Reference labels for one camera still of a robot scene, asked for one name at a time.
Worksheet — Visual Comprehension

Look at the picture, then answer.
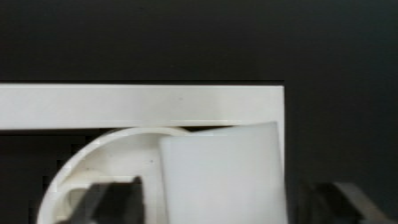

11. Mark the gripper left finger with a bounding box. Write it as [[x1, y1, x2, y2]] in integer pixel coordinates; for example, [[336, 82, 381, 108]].
[[70, 177, 146, 224]]

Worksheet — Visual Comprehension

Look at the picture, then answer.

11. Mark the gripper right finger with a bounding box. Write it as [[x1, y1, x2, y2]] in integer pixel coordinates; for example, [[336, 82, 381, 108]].
[[304, 182, 386, 224]]

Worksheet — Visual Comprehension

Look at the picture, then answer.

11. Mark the white round stool seat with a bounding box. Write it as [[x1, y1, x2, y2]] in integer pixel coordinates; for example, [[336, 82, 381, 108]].
[[36, 127, 189, 224]]

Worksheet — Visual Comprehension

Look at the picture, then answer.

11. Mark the white stool leg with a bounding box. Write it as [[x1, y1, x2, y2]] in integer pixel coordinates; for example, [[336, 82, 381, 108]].
[[162, 123, 288, 224]]

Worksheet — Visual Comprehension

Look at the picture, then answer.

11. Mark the white U-shaped fence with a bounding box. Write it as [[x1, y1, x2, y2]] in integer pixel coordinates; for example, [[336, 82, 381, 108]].
[[0, 84, 285, 130]]

